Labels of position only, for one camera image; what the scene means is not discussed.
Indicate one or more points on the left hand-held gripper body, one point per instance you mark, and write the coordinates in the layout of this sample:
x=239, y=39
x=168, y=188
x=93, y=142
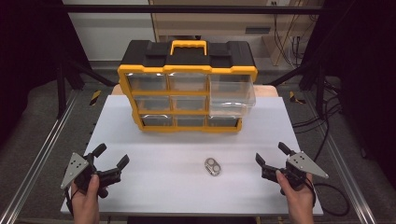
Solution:
x=75, y=168

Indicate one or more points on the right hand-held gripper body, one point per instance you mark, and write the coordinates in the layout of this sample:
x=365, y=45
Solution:
x=303, y=165

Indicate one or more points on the small silver oval device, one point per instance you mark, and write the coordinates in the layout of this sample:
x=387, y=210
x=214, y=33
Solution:
x=212, y=166

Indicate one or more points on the large clear plastic drawer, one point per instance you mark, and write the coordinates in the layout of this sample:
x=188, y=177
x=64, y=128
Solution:
x=232, y=93

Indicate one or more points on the person's right hand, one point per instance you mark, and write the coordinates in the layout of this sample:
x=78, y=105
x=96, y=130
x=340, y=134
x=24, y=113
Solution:
x=299, y=199

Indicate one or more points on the person's left hand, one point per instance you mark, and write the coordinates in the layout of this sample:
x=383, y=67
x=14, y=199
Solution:
x=85, y=203

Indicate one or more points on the yellow black hazard tape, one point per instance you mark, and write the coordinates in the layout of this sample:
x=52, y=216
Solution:
x=95, y=97
x=295, y=97

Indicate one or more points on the black metal stand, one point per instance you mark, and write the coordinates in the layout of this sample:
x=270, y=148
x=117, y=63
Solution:
x=61, y=90
x=320, y=90

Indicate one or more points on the group of small clear drawers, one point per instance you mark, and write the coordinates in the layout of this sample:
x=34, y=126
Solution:
x=146, y=82

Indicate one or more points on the yellow and black organizer cabinet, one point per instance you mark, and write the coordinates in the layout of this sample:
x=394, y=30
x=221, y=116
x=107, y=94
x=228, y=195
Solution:
x=186, y=57

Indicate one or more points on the light wooden cabinet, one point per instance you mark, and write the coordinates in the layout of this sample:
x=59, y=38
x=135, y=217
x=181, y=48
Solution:
x=218, y=25

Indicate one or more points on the aluminium frame rail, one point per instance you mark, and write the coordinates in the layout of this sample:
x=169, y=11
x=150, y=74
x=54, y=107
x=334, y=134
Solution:
x=37, y=161
x=345, y=168

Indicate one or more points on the black horizontal frame bar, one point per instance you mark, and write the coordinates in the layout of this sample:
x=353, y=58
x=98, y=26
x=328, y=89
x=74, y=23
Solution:
x=186, y=9

